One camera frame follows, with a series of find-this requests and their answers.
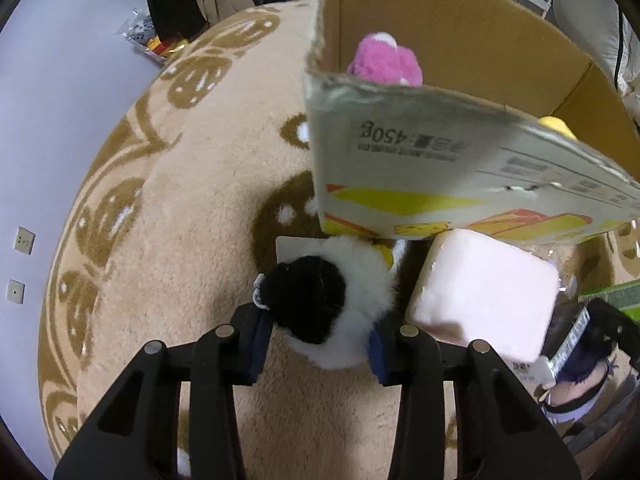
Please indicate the green box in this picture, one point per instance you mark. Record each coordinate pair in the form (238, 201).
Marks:
(620, 295)

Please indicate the white wall socket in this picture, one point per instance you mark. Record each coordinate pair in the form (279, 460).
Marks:
(15, 291)
(24, 240)

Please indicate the cream padded office chair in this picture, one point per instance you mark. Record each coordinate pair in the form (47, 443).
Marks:
(590, 25)

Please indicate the magenta plush toy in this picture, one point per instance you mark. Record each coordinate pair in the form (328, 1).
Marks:
(385, 60)

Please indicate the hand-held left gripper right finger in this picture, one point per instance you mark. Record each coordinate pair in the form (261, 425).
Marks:
(378, 355)

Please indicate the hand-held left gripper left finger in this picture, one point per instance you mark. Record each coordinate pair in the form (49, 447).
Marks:
(257, 345)

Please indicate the pale pink plush cushion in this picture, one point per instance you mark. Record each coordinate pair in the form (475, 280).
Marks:
(480, 295)

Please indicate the clear snack bag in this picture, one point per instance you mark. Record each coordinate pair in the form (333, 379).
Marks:
(137, 30)

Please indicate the yellow plush toy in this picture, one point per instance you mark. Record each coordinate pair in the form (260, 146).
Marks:
(557, 127)

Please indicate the printed cardboard box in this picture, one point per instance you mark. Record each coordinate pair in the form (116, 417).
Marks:
(425, 170)

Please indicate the beige brown patterned blanket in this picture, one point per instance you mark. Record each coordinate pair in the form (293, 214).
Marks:
(200, 210)

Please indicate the purple haired plush doll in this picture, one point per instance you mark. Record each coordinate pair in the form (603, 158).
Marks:
(585, 375)

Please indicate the black and white plush toy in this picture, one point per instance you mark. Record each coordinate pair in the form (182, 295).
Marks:
(310, 300)

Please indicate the red and yellow packets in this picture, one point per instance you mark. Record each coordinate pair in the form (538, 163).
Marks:
(165, 49)

